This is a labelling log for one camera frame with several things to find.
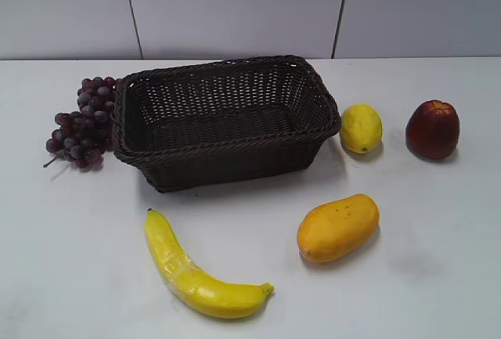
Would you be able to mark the red apple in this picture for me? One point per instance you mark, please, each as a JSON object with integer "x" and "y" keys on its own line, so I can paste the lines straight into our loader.
{"x": 433, "y": 131}

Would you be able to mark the black woven basket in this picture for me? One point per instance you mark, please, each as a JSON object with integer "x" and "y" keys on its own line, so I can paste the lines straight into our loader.
{"x": 219, "y": 122}

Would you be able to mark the orange mango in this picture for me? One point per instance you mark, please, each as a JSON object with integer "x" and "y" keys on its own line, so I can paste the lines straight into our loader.
{"x": 335, "y": 229}

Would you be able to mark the yellow lemon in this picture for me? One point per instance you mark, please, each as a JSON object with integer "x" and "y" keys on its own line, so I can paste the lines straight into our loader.
{"x": 361, "y": 128}

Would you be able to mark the yellow banana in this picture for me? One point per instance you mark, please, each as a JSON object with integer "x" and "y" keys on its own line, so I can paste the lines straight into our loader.
{"x": 191, "y": 284}

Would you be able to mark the red grape bunch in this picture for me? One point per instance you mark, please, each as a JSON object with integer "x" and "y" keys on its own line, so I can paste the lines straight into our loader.
{"x": 84, "y": 135}

